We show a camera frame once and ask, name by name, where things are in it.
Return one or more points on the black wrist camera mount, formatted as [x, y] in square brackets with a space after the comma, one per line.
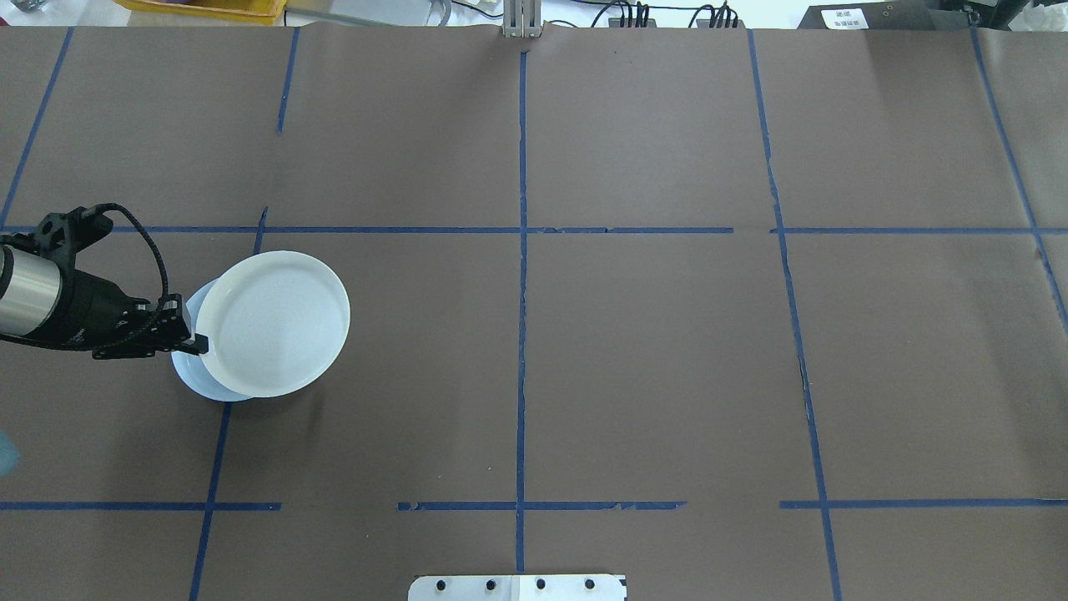
[62, 234]

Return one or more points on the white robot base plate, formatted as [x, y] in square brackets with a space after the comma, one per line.
[517, 588]

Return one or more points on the black box with white label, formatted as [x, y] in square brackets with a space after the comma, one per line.
[901, 15]

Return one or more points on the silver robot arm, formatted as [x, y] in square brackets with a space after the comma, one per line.
[29, 292]

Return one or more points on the grey metal upright post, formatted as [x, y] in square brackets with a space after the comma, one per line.
[521, 21]

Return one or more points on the white crumpled plastic wrap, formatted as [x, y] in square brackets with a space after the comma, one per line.
[1047, 15]

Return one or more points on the light blue round plate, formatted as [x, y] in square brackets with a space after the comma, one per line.
[188, 374]

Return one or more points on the yellow plastic bin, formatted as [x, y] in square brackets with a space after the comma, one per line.
[200, 7]

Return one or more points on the white round plate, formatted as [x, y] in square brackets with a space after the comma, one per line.
[275, 324]

